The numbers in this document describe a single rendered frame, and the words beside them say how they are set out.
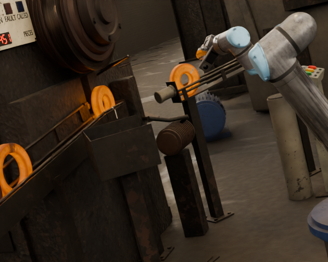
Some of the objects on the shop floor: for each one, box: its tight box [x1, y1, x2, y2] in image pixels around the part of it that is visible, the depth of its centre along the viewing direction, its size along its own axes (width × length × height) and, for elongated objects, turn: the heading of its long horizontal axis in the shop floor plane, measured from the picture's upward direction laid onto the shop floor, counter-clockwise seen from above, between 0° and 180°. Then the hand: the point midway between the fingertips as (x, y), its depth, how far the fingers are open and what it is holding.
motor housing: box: [156, 120, 209, 237], centre depth 308 cm, size 13×22×54 cm, turn 30°
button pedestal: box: [301, 66, 328, 198], centre depth 314 cm, size 16×24×62 cm, turn 30°
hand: (198, 57), depth 300 cm, fingers closed
